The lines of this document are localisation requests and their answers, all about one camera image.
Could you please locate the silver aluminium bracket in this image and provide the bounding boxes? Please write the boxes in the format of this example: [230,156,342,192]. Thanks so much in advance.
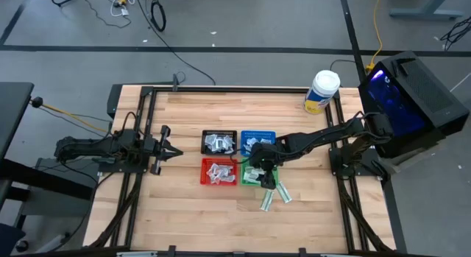
[116,251,159,257]

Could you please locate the grey stand base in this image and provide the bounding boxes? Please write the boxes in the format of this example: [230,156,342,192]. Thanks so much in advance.
[16,156,107,218]

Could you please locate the red plastic basket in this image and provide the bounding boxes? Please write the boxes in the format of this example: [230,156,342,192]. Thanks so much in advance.
[199,157,239,186]

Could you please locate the black plastic basket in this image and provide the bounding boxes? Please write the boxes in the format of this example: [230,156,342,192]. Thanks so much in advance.
[200,130,238,156]

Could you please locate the grey desk leg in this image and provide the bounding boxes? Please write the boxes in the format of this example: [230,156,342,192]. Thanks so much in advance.
[389,0,464,21]

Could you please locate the dark blue chair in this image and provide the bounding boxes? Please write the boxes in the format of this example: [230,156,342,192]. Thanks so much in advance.
[0,222,26,257]

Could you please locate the disinfecting wipes canister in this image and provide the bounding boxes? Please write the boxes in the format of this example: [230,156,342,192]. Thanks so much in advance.
[303,69,341,115]

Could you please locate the black computer tower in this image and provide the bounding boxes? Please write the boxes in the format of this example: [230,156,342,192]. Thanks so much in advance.
[357,50,471,158]

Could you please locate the white table leg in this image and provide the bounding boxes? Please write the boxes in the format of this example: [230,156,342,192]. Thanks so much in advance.
[35,233,71,255]

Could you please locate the white cable bundle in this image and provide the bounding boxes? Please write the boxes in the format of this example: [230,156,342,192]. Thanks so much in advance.
[109,0,134,18]

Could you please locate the black desk beam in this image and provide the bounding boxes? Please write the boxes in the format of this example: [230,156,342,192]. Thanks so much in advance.
[0,157,93,201]

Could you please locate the tangled black cables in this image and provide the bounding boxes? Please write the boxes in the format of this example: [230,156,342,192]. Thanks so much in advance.
[439,15,471,52]

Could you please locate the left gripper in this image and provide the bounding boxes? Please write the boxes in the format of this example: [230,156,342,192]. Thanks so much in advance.
[150,124,184,175]

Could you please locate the yellow rod with black knob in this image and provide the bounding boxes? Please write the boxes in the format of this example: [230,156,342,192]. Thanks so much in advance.
[29,96,107,133]

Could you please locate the coiled black floor cable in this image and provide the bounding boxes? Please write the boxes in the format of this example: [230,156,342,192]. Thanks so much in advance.
[134,0,218,87]

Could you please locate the green plastic basket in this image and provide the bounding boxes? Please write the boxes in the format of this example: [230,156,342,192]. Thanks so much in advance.
[240,157,280,187]

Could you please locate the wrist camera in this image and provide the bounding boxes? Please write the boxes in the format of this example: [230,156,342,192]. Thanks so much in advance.
[249,141,269,165]
[142,135,157,158]

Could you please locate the yellow floor cable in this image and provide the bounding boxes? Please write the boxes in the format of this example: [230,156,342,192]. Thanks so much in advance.
[367,0,384,72]

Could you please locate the blue plastic basket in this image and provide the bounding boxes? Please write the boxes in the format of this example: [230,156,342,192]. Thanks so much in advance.
[240,130,277,158]

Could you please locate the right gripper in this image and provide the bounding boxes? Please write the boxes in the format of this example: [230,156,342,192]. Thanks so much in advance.
[261,143,287,190]

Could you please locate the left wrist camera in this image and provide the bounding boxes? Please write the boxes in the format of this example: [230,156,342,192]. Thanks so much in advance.
[142,135,157,158]

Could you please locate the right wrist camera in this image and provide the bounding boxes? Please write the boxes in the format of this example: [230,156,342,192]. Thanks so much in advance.
[249,141,269,165]

